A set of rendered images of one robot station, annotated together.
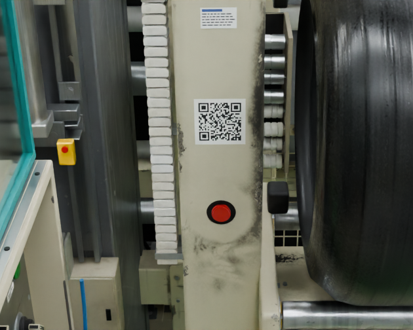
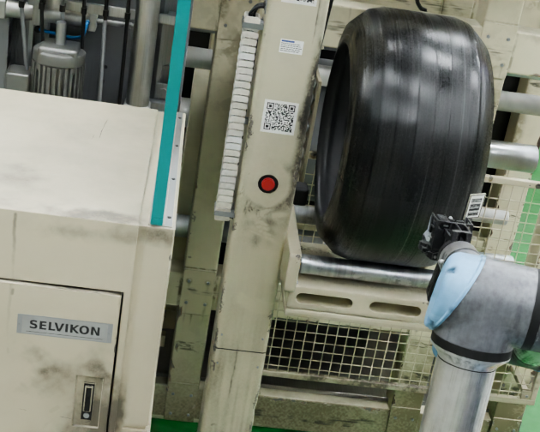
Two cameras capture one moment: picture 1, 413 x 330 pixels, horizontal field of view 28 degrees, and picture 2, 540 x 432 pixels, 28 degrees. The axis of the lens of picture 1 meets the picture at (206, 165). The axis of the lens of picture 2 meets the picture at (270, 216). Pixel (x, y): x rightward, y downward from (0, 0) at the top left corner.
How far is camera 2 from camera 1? 1.19 m
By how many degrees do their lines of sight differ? 10
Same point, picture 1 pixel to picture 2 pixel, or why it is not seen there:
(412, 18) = (412, 61)
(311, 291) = not seen: hidden behind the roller
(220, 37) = (290, 59)
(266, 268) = (291, 231)
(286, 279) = not seen: hidden behind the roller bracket
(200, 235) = (250, 199)
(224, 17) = (295, 46)
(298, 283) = not seen: hidden behind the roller
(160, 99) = (242, 97)
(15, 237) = (179, 141)
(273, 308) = (297, 251)
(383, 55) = (393, 80)
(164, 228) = (225, 191)
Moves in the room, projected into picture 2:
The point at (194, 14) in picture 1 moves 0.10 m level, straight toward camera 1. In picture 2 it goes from (276, 42) to (280, 55)
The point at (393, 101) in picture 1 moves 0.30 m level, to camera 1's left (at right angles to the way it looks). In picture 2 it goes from (396, 107) to (250, 88)
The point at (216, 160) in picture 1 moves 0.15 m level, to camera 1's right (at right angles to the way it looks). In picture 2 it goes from (271, 145) to (338, 153)
